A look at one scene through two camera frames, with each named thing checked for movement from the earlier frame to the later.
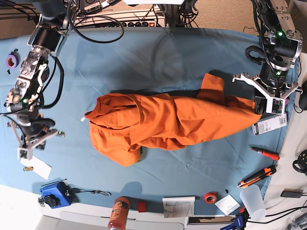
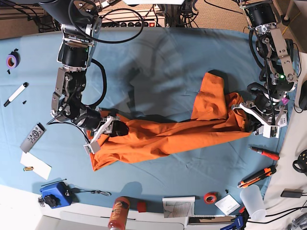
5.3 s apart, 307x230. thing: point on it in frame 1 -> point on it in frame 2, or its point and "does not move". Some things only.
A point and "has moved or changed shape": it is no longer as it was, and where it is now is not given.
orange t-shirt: (122, 124) has moved or changed shape
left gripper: (268, 99) -> (255, 117)
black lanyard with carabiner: (76, 189) does not move
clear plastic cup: (252, 197) does not move
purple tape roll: (13, 60) does not move
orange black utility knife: (258, 176) does not move
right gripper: (32, 133) -> (118, 127)
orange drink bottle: (119, 213) does not move
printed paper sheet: (177, 207) does not move
